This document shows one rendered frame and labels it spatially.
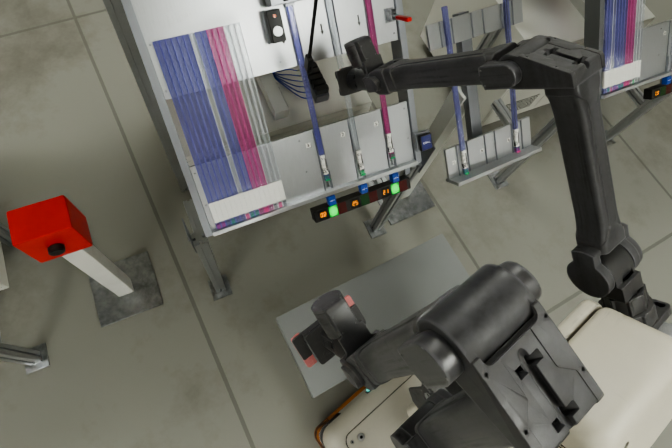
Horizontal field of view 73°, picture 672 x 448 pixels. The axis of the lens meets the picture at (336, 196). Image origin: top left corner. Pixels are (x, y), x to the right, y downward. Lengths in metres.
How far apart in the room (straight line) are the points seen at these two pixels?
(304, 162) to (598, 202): 0.78
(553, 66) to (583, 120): 0.09
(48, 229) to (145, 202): 0.88
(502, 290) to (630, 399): 0.37
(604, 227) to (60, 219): 1.22
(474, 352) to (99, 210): 2.00
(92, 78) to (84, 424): 1.56
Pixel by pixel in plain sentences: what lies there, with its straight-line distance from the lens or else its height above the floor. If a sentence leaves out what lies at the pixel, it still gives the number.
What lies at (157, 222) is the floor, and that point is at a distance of 2.14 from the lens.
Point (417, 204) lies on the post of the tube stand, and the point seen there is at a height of 0.01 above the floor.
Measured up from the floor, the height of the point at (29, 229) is 0.78.
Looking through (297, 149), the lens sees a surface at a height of 0.82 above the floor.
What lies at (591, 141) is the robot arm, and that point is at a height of 1.42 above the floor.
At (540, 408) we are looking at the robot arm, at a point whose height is 1.61.
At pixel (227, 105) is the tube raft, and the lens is 1.22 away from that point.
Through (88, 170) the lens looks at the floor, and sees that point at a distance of 2.33.
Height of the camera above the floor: 1.95
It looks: 65 degrees down
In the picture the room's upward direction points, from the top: 18 degrees clockwise
